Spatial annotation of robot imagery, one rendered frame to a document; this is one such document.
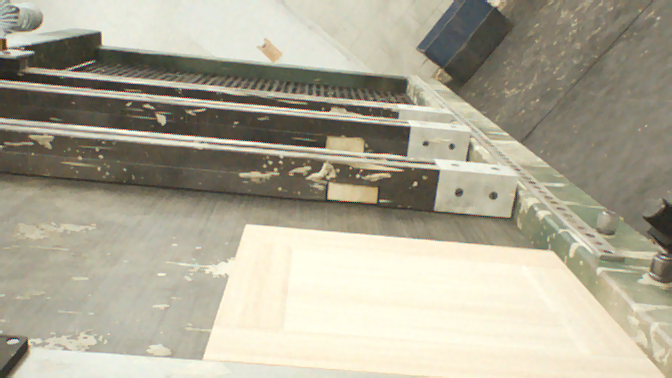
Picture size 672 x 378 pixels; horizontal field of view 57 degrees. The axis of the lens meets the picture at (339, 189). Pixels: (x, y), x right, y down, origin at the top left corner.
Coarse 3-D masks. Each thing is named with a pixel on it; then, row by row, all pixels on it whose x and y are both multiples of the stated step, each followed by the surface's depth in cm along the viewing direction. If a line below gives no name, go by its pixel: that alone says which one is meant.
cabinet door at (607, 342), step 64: (256, 256) 71; (320, 256) 74; (384, 256) 76; (448, 256) 77; (512, 256) 80; (256, 320) 58; (320, 320) 60; (384, 320) 61; (448, 320) 62; (512, 320) 64; (576, 320) 65
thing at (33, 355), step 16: (32, 352) 46; (48, 352) 46; (64, 352) 46; (80, 352) 47; (16, 368) 44; (32, 368) 44; (48, 368) 44; (64, 368) 45; (80, 368) 45; (96, 368) 45; (112, 368) 45; (128, 368) 45; (144, 368) 46; (160, 368) 46; (176, 368) 46; (192, 368) 46; (208, 368) 46; (224, 368) 47; (240, 368) 47; (256, 368) 47; (272, 368) 47; (288, 368) 47; (304, 368) 48
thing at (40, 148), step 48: (0, 144) 94; (48, 144) 94; (96, 144) 94; (144, 144) 94; (192, 144) 95; (240, 144) 99; (240, 192) 97; (288, 192) 97; (384, 192) 98; (432, 192) 98; (480, 192) 98
